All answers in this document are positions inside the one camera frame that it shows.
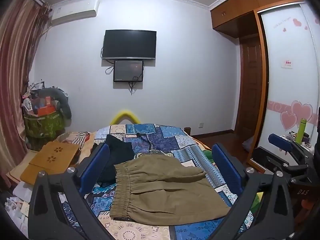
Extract brown wooden door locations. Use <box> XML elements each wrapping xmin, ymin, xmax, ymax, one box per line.
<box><xmin>239</xmin><ymin>34</ymin><xmax>263</xmax><ymax>139</ymax></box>

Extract wooden lap desk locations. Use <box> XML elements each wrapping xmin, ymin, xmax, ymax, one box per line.
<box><xmin>19</xmin><ymin>141</ymin><xmax>82</xmax><ymax>186</ymax></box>

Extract black monitor cables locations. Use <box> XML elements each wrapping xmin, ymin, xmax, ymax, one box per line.
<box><xmin>101</xmin><ymin>46</ymin><xmax>145</xmax><ymax>95</ymax></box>

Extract small black wall monitor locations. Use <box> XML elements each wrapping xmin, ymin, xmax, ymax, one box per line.
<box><xmin>113</xmin><ymin>59</ymin><xmax>144</xmax><ymax>82</ymax></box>

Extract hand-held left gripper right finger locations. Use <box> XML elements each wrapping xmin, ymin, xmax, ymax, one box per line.
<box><xmin>207</xmin><ymin>143</ymin><xmax>295</xmax><ymax>240</ymax></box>

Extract white air conditioner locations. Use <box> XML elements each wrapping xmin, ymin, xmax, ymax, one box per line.
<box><xmin>51</xmin><ymin>0</ymin><xmax>100</xmax><ymax>26</ymax></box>

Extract green bottle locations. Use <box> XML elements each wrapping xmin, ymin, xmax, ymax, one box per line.
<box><xmin>296</xmin><ymin>117</ymin><xmax>307</xmax><ymax>145</ymax></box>

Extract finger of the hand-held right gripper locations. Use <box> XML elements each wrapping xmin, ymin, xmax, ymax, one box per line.
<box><xmin>268</xmin><ymin>133</ymin><xmax>315</xmax><ymax>166</ymax></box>
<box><xmin>251</xmin><ymin>146</ymin><xmax>311</xmax><ymax>181</ymax></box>

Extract orange box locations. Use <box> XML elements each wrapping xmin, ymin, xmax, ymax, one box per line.
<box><xmin>33</xmin><ymin>104</ymin><xmax>57</xmax><ymax>117</ymax></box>

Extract pile of papers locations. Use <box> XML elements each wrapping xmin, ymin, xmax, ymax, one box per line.
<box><xmin>4</xmin><ymin>180</ymin><xmax>34</xmax><ymax>239</ymax></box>

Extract green patterned bag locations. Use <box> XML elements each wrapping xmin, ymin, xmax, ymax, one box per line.
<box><xmin>23</xmin><ymin>111</ymin><xmax>66</xmax><ymax>150</ymax></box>

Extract black wall television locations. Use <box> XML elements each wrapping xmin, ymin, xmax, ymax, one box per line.
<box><xmin>102</xmin><ymin>29</ymin><xmax>157</xmax><ymax>61</ymax></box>

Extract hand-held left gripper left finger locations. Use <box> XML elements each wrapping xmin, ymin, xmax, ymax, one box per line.
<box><xmin>28</xmin><ymin>143</ymin><xmax>118</xmax><ymax>240</ymax></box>

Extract blue patchwork blanket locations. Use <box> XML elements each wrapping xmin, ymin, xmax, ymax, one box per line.
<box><xmin>59</xmin><ymin>123</ymin><xmax>255</xmax><ymax>240</ymax></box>

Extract wooden wardrobe with heart door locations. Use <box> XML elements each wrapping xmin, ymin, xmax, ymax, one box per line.
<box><xmin>209</xmin><ymin>0</ymin><xmax>320</xmax><ymax>174</ymax></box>

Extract yellow foam arch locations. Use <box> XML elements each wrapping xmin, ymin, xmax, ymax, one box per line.
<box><xmin>110</xmin><ymin>109</ymin><xmax>141</xmax><ymax>125</ymax></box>

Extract white bag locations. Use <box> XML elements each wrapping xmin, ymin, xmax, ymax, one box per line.
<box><xmin>241</xmin><ymin>135</ymin><xmax>256</xmax><ymax>153</ymax></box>

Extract grey plush toy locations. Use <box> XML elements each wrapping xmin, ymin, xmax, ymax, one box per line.
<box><xmin>37</xmin><ymin>87</ymin><xmax>72</xmax><ymax>120</ymax></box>

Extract green cloth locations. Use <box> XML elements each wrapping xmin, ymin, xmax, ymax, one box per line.
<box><xmin>199</xmin><ymin>149</ymin><xmax>213</xmax><ymax>162</ymax></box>

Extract dark folded garment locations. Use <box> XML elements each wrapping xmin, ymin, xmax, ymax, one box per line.
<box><xmin>90</xmin><ymin>134</ymin><xmax>135</xmax><ymax>187</ymax></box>

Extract olive green pants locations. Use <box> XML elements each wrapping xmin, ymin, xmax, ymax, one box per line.
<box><xmin>109</xmin><ymin>154</ymin><xmax>232</xmax><ymax>228</ymax></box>

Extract striped beige pillow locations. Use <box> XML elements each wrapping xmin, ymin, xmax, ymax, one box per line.
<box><xmin>55</xmin><ymin>131</ymin><xmax>93</xmax><ymax>152</ymax></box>

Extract striped brown curtain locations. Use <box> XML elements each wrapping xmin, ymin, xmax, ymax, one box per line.
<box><xmin>0</xmin><ymin>0</ymin><xmax>52</xmax><ymax>183</ymax></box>

